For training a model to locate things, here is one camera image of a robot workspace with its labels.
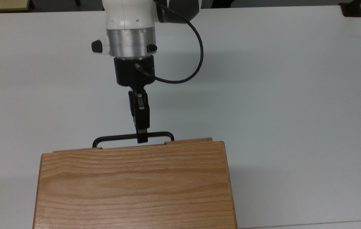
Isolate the black table clamp mount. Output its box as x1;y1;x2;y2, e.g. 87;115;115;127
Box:
339;0;361;17

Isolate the oak wooden drawer cabinet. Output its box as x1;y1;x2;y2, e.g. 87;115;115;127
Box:
32;141;238;229

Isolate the black metal drawer handle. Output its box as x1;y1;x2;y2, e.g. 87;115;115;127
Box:
92;131;175;149

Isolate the light wooden side table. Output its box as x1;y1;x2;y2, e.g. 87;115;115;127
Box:
0;0;31;13

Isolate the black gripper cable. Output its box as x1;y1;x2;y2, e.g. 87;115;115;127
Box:
135;0;204;84

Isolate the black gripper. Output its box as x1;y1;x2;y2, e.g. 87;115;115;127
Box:
114;55;156;144

